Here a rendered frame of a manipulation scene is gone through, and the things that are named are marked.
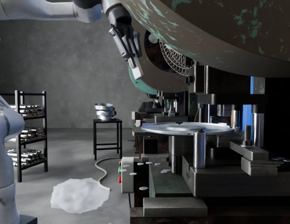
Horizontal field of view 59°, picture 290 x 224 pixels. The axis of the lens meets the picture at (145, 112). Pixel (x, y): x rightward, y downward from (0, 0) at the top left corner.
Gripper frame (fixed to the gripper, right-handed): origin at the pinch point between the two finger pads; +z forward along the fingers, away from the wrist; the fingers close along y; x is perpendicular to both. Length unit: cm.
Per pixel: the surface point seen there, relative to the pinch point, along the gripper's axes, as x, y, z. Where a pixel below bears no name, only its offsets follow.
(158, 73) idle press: -67, -106, -33
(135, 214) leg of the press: 5.3, 22.8, 39.4
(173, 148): 3.5, -0.6, 28.3
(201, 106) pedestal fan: -30, -87, 8
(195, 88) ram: 14.4, -5.5, 13.5
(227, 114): 17.2, -14.2, 23.4
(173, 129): 5.3, -1.3, 22.7
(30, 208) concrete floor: -169, -25, 39
